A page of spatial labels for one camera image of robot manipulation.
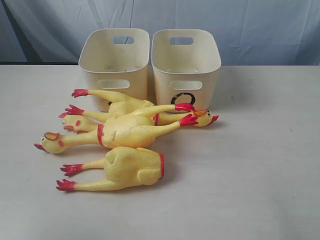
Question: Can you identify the cream left plastic bin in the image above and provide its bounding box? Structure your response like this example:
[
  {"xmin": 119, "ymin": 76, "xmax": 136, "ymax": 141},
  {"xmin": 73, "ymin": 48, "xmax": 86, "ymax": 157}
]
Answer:
[{"xmin": 78, "ymin": 28, "xmax": 150, "ymax": 100}]

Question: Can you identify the detached rubber chicken head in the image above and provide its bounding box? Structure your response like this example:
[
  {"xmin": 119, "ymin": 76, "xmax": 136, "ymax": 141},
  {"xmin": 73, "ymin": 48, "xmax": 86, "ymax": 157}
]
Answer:
[{"xmin": 58, "ymin": 112, "xmax": 100, "ymax": 133}]

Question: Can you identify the blue-white backdrop curtain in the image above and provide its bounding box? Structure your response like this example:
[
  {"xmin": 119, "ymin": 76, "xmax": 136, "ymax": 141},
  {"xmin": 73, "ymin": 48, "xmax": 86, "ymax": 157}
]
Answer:
[{"xmin": 0, "ymin": 0, "xmax": 320, "ymax": 65}]

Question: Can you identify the cream bin with black circle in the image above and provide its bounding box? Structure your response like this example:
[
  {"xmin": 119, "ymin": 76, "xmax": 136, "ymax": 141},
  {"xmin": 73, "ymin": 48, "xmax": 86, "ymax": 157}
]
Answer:
[{"xmin": 151, "ymin": 29, "xmax": 222, "ymax": 109}]

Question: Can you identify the headless rubber chicken body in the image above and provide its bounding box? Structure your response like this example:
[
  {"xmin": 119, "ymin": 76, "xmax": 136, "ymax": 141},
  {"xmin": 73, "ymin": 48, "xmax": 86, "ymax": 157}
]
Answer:
[{"xmin": 56, "ymin": 146, "xmax": 165, "ymax": 192}]

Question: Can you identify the whole rubber chicken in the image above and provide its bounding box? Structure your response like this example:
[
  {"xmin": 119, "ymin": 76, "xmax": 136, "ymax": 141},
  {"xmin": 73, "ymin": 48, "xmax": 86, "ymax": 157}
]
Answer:
[
  {"xmin": 65, "ymin": 89, "xmax": 219, "ymax": 127},
  {"xmin": 34, "ymin": 103, "xmax": 198, "ymax": 154}
]

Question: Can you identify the whole rubber chicken front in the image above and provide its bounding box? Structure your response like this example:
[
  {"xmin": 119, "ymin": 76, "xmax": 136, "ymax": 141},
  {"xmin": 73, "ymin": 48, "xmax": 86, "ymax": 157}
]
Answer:
[{"xmin": 34, "ymin": 103, "xmax": 198, "ymax": 154}]

